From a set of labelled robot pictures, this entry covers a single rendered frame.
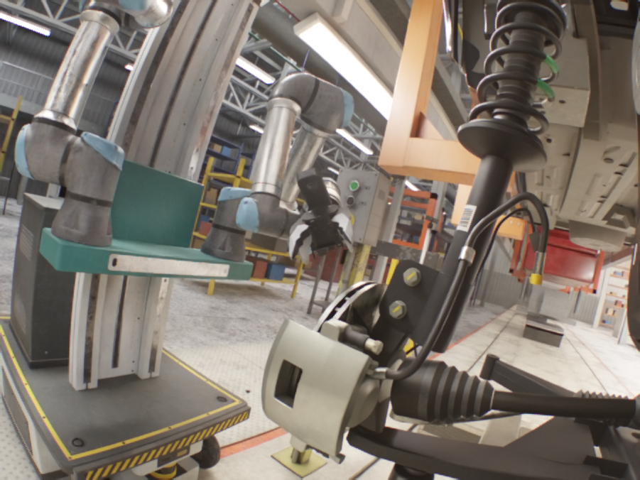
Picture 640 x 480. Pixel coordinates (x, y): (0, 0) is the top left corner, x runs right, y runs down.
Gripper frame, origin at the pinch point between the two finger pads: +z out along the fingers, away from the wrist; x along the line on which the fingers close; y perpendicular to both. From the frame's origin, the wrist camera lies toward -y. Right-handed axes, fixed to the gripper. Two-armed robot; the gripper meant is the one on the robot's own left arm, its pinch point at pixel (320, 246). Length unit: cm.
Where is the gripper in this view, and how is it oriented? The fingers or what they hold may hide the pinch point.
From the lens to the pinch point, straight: 54.1
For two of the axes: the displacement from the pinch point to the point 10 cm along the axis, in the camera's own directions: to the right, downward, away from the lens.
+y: 3.0, 8.7, 4.0
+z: -0.2, 4.3, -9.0
